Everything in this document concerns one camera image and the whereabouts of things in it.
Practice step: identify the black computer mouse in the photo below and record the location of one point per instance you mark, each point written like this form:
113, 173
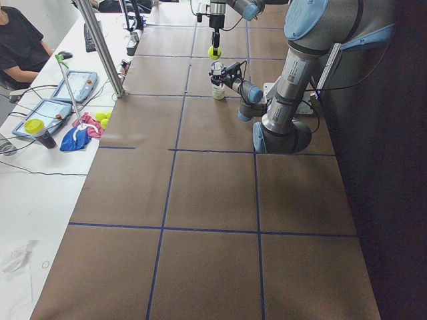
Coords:
65, 55

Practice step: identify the spare yellow tennis ball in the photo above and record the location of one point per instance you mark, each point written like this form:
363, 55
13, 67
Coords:
104, 122
100, 116

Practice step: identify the blue and pink cloth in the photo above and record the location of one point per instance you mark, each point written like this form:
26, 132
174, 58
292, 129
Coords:
77, 137

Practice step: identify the small metal cup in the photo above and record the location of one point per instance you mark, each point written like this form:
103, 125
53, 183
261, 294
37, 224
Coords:
134, 36

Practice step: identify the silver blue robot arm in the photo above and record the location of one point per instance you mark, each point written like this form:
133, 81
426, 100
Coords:
215, 12
311, 28

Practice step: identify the near blue teach pendant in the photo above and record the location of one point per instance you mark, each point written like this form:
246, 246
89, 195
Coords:
52, 113

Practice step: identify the black keyboard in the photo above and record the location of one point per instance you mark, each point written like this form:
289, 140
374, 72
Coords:
89, 42

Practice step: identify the crumpled white tissue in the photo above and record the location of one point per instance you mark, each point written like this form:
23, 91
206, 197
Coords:
16, 258

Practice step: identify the dark bottle with yellow lid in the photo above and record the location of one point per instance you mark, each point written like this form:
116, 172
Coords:
37, 129

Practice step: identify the far blue teach pendant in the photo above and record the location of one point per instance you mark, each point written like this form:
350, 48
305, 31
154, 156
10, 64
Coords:
81, 83

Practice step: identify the blue teach pendant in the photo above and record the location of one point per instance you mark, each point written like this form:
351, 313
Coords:
52, 113
81, 83

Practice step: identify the clear Wilson tennis ball can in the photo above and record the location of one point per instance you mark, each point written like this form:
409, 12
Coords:
218, 88

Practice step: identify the metal rod with green clip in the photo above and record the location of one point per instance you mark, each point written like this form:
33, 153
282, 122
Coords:
63, 66

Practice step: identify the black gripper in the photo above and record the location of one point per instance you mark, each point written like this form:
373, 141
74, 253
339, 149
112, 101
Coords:
224, 80
216, 21

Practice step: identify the person in black shirt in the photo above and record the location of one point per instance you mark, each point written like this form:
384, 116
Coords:
23, 50

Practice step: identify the aluminium frame post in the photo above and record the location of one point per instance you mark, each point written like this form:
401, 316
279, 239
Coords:
90, 19

